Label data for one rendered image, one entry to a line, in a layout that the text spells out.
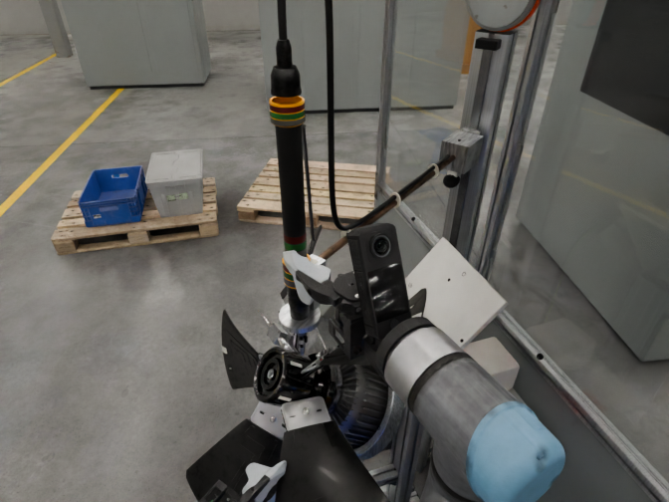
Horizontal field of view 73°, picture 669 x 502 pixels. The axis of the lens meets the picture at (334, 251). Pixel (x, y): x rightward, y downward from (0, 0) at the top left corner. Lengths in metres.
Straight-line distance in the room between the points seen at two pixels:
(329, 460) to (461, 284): 0.47
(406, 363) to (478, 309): 0.61
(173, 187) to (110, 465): 2.01
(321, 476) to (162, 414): 1.74
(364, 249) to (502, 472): 0.22
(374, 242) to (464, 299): 0.63
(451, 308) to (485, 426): 0.70
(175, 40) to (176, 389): 6.06
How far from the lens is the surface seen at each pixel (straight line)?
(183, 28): 7.80
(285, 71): 0.56
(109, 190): 4.40
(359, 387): 1.03
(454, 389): 0.40
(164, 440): 2.48
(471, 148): 1.14
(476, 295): 1.04
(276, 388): 0.96
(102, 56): 8.19
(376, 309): 0.45
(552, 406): 1.47
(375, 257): 0.44
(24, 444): 2.76
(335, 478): 0.90
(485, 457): 0.38
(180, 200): 3.74
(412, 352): 0.42
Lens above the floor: 1.98
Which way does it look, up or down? 35 degrees down
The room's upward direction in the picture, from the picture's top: straight up
